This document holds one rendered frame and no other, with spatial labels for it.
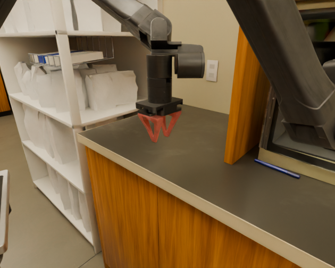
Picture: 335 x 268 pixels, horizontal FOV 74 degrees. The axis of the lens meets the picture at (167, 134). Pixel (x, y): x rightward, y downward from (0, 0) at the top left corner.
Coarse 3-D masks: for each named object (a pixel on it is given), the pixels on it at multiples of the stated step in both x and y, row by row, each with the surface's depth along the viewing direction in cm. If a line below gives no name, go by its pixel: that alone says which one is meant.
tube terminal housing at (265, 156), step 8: (312, 0) 54; (320, 0) 53; (328, 0) 52; (304, 8) 56; (312, 8) 55; (264, 152) 74; (272, 152) 72; (264, 160) 75; (272, 160) 73; (280, 160) 71; (288, 160) 69; (296, 160) 68; (288, 168) 70; (296, 168) 69; (304, 168) 67; (312, 168) 66; (320, 168) 64; (312, 176) 66; (320, 176) 65; (328, 176) 63
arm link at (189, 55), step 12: (156, 24) 47; (156, 36) 47; (156, 48) 49; (168, 48) 50; (180, 48) 49; (192, 48) 49; (180, 60) 47; (192, 60) 47; (204, 60) 47; (180, 72) 48; (192, 72) 48
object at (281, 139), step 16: (304, 16) 55; (320, 16) 53; (320, 32) 54; (320, 48) 55; (272, 128) 69; (272, 144) 70; (288, 144) 66; (304, 144) 63; (304, 160) 64; (320, 160) 61
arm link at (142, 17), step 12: (96, 0) 52; (108, 0) 50; (120, 0) 50; (132, 0) 50; (108, 12) 53; (120, 12) 50; (132, 12) 49; (144, 12) 49; (156, 12) 49; (132, 24) 49; (144, 24) 48; (168, 24) 48; (144, 36) 53; (168, 36) 48
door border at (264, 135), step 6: (270, 84) 65; (270, 90) 66; (270, 96) 66; (270, 102) 67; (270, 108) 67; (270, 114) 68; (264, 120) 69; (270, 120) 68; (270, 126) 69; (264, 132) 71; (264, 138) 71; (264, 144) 72
